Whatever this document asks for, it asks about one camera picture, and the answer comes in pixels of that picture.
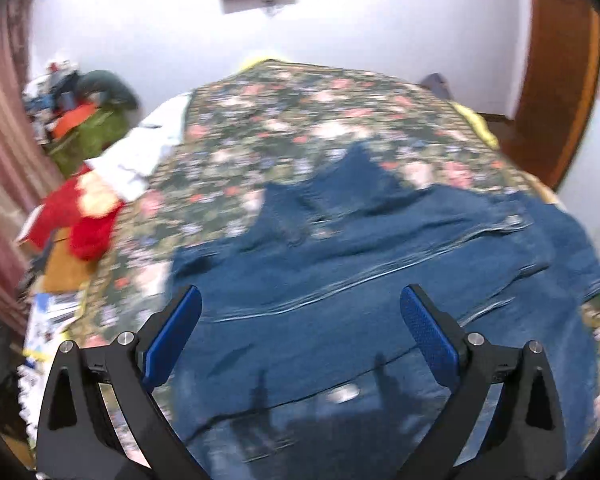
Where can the wooden door frame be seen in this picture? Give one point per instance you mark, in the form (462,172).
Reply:
(555,85)

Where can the white and blue booklet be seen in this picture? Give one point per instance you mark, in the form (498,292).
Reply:
(47,322)

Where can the floral blanket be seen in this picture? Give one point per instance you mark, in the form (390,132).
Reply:
(305,110)

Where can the pile of mixed clutter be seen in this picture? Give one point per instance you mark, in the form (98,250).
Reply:
(55,90)

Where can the red plush toy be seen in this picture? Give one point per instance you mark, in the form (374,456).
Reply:
(90,235)

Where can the purple cloth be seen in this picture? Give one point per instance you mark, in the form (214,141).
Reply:
(437,85)

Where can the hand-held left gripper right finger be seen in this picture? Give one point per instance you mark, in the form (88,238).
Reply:
(427,330)

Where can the brown cardboard box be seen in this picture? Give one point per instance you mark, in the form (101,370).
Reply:
(67,265)

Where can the striped pink curtain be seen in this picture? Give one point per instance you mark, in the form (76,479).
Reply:
(5,160)

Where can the blue denim garment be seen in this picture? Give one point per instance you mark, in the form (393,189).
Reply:
(330,285)

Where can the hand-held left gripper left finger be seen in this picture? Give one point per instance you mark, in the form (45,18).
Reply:
(176,330)

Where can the dark green jacket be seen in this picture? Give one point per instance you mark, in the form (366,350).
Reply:
(112,87)

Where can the white cloth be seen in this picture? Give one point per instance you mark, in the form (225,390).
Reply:
(140,155)

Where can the green bag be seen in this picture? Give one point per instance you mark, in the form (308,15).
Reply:
(90,135)

